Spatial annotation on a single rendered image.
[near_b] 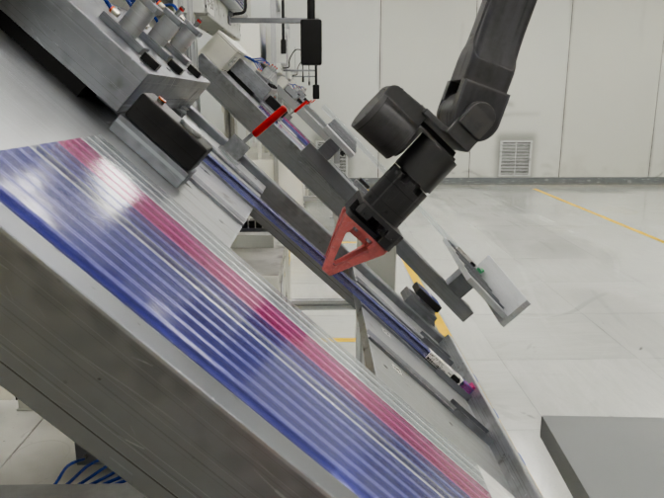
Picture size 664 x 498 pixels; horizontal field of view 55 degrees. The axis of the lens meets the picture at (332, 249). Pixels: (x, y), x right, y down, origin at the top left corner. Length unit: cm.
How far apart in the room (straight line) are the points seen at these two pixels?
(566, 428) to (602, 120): 818
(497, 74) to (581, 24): 828
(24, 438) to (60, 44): 62
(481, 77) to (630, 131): 858
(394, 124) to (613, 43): 850
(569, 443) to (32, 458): 77
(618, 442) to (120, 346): 88
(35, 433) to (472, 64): 80
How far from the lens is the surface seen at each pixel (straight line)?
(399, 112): 75
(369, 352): 66
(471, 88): 76
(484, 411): 82
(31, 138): 47
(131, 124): 61
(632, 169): 940
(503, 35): 79
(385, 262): 129
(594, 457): 103
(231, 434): 32
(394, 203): 75
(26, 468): 99
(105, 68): 63
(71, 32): 64
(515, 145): 878
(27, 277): 32
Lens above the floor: 110
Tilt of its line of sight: 13 degrees down
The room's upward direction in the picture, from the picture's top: straight up
